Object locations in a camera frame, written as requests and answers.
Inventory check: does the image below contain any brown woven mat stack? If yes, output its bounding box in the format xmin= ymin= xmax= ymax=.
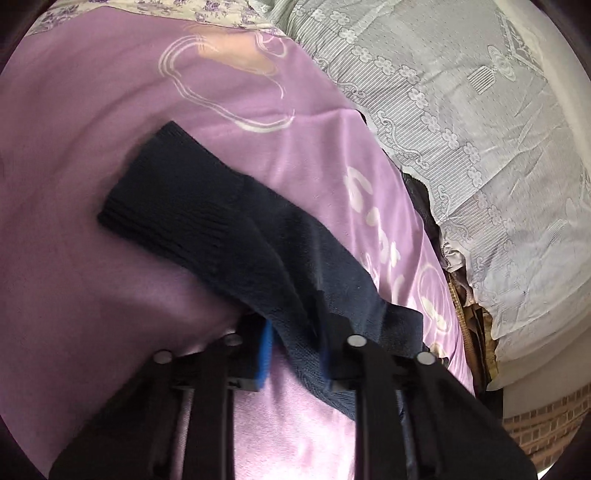
xmin=402 ymin=173 xmax=499 ymax=394

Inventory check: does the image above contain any white lace cover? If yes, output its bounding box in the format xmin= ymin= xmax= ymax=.
xmin=254 ymin=1 xmax=590 ymax=362

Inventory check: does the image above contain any navy knit cardigan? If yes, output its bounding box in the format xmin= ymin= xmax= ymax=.
xmin=98 ymin=122 xmax=423 ymax=416

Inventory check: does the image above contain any beige patterned curtain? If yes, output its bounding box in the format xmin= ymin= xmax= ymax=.
xmin=503 ymin=384 xmax=590 ymax=472

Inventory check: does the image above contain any floral bed sheet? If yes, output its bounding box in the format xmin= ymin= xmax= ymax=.
xmin=26 ymin=0 xmax=280 ymax=36

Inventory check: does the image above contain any pink printed blanket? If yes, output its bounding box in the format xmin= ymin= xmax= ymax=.
xmin=1 ymin=7 xmax=472 ymax=479

